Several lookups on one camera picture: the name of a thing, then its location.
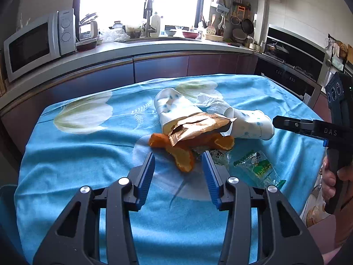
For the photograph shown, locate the round dotted paper cup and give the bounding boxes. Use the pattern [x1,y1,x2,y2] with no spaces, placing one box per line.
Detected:
[223,108,275,142]

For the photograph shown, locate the blue floral tablecloth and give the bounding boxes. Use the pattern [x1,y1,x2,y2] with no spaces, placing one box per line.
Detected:
[14,74,324,265]

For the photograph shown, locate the person's right forearm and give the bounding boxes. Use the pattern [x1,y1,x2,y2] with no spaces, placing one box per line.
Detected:
[307,208,353,265]

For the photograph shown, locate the steel kitchen faucet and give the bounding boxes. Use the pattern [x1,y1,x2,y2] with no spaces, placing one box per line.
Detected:
[141,0,155,38]

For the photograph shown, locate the kitchen window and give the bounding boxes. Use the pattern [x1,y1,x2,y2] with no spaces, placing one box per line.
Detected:
[73,0,207,34]

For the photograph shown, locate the purple base cabinets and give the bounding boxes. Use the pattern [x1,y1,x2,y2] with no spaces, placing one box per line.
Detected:
[0,52,258,155]

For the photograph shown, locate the black gas stove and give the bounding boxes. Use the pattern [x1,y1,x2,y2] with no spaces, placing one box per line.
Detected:
[261,50,317,82]

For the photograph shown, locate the orange peel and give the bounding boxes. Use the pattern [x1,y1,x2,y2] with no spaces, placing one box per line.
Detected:
[148,132,235,173]

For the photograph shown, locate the white soap bottle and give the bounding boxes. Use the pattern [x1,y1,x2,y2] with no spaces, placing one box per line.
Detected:
[150,12,162,37]

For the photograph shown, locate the wall utensil rack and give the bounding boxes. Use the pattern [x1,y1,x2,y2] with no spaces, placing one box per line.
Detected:
[211,0,257,34]

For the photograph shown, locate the steel kettle with lid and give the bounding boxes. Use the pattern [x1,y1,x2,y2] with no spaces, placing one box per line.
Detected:
[79,12,99,41]

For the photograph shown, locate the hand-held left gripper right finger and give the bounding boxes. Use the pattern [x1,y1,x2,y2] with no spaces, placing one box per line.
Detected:
[201,150,324,265]

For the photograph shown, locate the person's right hand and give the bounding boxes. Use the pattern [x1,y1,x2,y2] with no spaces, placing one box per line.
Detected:
[321,156,353,208]

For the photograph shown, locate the dark red container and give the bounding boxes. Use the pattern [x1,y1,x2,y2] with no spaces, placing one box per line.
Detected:
[76,39,98,52]

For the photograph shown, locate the cream ceramic pot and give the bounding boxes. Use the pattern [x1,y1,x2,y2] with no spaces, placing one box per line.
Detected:
[203,33,224,42]

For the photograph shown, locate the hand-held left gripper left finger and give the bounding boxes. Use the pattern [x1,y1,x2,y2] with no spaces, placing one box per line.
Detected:
[32,151,156,265]

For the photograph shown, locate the black frying pan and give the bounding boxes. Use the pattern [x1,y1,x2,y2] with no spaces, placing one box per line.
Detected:
[242,19,255,35]

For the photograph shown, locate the green clear snack wrapper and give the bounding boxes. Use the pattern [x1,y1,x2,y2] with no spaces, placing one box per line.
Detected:
[226,150,287,191]

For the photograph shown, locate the black range hood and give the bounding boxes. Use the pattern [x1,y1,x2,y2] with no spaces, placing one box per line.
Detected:
[266,25,327,62]

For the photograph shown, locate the white tissue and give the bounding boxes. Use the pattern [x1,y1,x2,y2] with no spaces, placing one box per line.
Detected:
[194,92,231,116]

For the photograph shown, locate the white microwave oven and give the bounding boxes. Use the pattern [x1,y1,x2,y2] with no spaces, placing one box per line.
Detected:
[3,8,76,83]

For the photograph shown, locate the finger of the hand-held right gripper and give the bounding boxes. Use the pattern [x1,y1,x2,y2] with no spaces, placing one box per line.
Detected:
[272,115,315,139]

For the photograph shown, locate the clear plastic bag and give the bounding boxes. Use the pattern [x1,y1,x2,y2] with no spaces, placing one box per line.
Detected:
[101,28,131,42]

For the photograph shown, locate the brown foil wrapper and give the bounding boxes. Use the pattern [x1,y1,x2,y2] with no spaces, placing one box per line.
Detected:
[168,113,238,147]

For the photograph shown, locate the small cartoon print wrapper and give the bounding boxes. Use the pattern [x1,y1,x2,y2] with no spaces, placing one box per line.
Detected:
[193,148,229,167]

